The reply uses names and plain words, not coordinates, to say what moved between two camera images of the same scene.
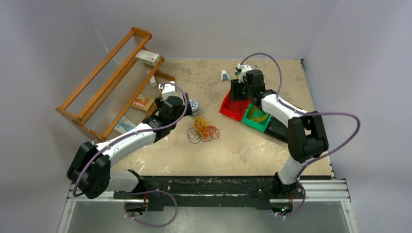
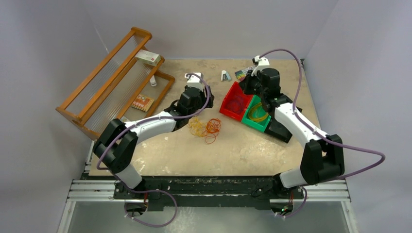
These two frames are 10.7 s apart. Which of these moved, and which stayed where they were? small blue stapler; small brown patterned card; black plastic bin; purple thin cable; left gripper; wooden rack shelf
Moved: purple thin cable; left gripper
Stayed: wooden rack shelf; small brown patterned card; black plastic bin; small blue stapler
